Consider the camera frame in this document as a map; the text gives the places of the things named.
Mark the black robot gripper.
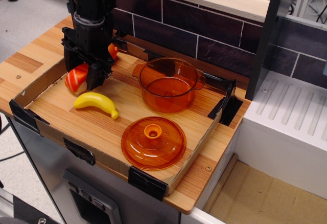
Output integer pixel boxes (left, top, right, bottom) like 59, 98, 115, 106
62, 13, 114, 91

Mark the salmon sushi toy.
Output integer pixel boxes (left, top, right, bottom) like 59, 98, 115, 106
65, 63, 88, 95

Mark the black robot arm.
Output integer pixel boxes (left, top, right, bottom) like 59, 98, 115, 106
62, 0, 116, 91

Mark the cardboard fence with black tape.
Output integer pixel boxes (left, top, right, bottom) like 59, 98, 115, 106
5, 27, 250, 212

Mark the orange transparent pot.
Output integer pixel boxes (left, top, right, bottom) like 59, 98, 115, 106
132, 57, 205, 113

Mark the orange transparent pot lid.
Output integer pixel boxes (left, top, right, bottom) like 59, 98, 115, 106
121, 117, 186, 171

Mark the yellow toy banana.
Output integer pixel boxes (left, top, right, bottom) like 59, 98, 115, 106
74, 92, 119, 120

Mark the orange toy carrot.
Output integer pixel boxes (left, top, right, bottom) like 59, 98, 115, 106
108, 43, 119, 60

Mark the grey toy oven front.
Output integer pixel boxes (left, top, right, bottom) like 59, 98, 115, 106
62, 169, 122, 224

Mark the white dish drainer sink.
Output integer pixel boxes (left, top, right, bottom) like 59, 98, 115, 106
236, 72, 326, 198

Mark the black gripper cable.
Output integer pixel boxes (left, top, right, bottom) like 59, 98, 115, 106
109, 14, 128, 42

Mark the black vertical post right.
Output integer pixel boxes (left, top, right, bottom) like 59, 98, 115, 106
245, 0, 285, 100

